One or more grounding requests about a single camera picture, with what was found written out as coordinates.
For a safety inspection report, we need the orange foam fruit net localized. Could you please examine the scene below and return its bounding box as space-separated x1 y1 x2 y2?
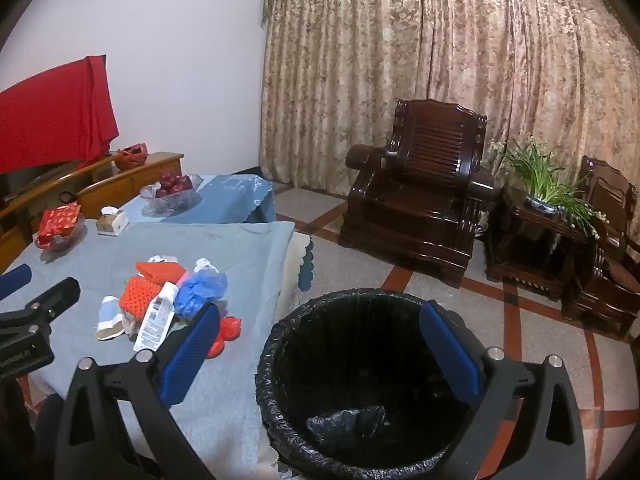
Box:
135 260 187 286
118 276 163 317

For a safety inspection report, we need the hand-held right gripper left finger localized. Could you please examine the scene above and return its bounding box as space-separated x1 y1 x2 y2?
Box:
52 304 222 480

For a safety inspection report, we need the glass fruit bowl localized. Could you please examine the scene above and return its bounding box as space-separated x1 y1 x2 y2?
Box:
140 174 203 217

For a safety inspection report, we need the small white tissue box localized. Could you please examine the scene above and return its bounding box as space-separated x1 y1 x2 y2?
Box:
96 206 129 237

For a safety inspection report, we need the potted green plant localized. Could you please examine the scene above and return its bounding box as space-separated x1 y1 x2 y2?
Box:
492 137 613 236

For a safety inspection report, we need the blue patterned tablecloth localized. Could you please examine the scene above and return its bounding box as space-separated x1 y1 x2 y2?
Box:
117 174 277 225

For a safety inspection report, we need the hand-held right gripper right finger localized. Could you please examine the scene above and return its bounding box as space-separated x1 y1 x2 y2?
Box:
415 300 588 480

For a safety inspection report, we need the red cloth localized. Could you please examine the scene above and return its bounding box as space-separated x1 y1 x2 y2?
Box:
0 54 120 173

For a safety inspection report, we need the grey tablecloth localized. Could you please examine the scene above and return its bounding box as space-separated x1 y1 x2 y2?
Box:
0 220 296 480

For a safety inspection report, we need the white labelled tube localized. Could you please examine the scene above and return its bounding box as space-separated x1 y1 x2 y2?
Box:
132 281 180 353

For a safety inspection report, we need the red patterned packet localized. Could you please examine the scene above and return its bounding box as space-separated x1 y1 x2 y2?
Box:
37 201 82 250

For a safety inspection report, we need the black television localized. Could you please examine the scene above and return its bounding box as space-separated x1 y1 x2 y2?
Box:
0 157 81 201

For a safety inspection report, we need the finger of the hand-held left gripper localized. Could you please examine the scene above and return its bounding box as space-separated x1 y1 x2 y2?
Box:
0 276 82 345
0 264 33 302

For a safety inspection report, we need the red woven basket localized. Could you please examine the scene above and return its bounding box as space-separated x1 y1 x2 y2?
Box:
115 143 149 171

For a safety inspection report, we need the dark wooden side table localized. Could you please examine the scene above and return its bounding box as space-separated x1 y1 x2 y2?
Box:
484 187 598 303

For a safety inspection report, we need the dark wooden armchair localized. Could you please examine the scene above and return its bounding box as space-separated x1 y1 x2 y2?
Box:
339 99 501 289
560 156 640 343

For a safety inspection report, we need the beige patterned curtain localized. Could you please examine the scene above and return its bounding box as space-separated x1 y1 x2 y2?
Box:
259 0 640 241

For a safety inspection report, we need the black lined waste bin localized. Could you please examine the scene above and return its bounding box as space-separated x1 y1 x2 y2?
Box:
255 287 488 473

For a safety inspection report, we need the glass dish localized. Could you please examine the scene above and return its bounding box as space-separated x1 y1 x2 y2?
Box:
32 217 87 263

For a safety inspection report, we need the scalloped table mat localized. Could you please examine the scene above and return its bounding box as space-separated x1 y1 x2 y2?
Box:
280 232 316 291

